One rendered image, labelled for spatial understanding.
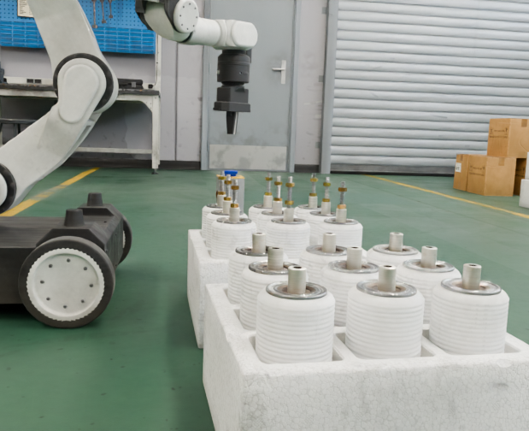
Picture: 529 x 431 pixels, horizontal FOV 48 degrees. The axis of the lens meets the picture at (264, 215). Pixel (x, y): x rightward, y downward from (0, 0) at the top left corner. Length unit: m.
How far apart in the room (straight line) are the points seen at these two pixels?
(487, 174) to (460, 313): 4.15
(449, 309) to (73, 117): 1.02
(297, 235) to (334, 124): 5.28
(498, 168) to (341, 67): 2.30
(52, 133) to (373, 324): 1.02
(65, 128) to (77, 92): 0.09
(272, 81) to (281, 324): 5.80
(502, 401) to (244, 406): 0.32
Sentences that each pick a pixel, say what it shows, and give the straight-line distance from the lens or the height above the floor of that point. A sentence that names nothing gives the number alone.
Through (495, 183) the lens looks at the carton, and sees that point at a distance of 4.96.
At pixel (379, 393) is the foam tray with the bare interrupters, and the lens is 0.73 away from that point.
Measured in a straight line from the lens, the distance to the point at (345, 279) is 0.84.
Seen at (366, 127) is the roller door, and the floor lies 0.50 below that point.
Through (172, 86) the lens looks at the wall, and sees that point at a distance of 6.37.
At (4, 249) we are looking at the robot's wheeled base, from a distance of 1.44.
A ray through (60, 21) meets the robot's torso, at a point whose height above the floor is 0.68.
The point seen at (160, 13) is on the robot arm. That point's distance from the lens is 1.45.
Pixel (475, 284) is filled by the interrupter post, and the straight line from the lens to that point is 0.82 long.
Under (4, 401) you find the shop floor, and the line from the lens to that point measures 1.08.
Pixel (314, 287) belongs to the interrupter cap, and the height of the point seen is 0.25.
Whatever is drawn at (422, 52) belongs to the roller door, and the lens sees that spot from 6.86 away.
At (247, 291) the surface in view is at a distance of 0.83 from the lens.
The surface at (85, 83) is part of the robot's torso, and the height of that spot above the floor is 0.54.
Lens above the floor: 0.45
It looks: 8 degrees down
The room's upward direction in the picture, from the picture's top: 2 degrees clockwise
